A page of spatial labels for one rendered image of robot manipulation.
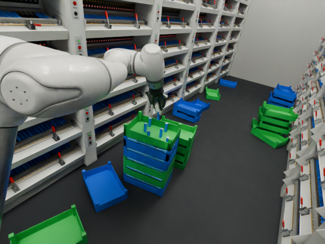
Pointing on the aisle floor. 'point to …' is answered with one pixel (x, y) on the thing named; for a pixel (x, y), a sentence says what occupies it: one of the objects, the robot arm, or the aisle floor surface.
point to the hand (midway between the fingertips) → (158, 109)
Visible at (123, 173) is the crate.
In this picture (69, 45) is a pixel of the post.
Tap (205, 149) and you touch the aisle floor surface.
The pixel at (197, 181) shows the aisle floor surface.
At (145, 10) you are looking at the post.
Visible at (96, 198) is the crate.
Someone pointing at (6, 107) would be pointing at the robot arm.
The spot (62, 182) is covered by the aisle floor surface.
